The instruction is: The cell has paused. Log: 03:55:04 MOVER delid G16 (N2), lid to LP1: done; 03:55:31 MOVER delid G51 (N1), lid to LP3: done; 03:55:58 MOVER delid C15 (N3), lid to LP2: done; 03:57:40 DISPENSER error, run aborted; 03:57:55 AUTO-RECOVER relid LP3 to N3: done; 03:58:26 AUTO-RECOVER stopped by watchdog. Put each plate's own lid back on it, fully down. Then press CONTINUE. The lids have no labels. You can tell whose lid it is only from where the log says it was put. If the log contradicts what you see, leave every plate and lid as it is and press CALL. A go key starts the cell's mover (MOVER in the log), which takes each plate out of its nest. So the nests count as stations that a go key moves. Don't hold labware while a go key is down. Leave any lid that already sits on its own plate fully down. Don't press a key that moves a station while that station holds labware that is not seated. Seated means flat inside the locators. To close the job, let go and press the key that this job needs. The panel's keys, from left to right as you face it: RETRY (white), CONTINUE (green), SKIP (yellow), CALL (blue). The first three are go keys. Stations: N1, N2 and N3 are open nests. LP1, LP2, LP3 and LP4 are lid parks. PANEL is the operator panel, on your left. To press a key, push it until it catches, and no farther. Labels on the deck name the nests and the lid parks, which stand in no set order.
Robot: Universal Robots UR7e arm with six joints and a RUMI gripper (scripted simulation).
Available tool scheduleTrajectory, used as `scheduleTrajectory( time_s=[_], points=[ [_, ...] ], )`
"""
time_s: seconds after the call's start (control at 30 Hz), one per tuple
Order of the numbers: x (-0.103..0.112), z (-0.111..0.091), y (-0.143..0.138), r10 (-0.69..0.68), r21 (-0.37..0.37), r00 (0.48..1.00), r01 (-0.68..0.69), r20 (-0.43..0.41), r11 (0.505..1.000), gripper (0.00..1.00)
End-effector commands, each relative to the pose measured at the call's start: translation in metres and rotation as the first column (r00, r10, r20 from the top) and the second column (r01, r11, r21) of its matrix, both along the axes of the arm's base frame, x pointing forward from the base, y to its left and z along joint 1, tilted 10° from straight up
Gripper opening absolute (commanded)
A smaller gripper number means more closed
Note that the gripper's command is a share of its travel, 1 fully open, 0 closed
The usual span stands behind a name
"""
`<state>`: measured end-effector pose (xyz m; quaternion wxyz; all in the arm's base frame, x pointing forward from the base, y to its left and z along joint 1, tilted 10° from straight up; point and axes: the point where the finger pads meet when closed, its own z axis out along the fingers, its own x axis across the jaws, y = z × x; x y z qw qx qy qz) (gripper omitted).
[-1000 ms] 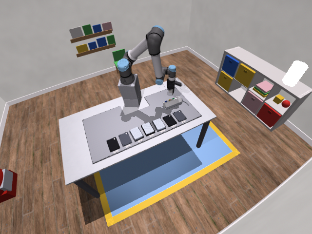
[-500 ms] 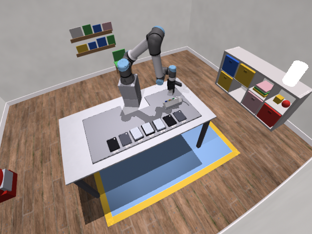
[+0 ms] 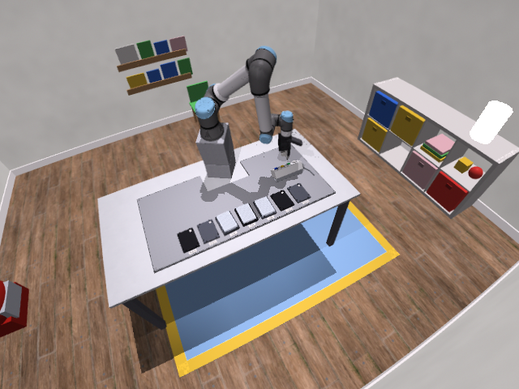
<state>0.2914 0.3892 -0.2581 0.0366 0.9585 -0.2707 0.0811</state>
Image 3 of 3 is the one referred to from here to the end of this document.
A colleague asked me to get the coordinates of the grey operator panel with coloured keys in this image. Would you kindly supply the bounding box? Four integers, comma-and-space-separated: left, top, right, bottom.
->
271, 160, 305, 182

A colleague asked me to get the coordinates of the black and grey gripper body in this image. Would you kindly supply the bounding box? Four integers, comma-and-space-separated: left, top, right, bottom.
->
278, 133, 292, 152

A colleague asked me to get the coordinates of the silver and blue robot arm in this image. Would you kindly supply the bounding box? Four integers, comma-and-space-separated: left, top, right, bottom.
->
195, 46, 293, 144

